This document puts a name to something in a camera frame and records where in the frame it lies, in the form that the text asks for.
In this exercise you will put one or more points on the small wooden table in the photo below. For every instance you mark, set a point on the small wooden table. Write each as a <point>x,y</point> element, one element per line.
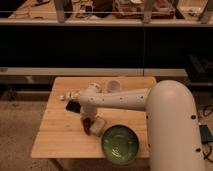
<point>60,135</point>

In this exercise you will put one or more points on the translucent plastic cup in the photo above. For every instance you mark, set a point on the translucent plastic cup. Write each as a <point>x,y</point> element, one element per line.
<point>112,86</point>

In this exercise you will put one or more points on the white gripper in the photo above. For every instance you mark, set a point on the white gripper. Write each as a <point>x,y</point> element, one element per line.
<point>71,96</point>

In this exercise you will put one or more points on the red chili pepper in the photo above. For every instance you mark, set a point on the red chili pepper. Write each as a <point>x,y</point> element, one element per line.
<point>86,125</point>

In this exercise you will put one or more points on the black square object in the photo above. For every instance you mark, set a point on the black square object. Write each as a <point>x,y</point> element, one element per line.
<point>73,106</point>

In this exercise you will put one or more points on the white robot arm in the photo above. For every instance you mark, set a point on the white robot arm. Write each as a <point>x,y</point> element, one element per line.
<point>172,125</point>

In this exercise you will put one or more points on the long grey shelf bench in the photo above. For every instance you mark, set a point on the long grey shelf bench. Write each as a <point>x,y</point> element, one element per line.
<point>92,72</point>

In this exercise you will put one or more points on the white sponge block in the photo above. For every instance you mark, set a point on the white sponge block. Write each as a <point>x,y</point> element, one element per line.
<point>97,126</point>

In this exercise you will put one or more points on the green ceramic bowl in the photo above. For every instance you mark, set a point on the green ceramic bowl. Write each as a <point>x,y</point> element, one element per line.
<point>120,144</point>

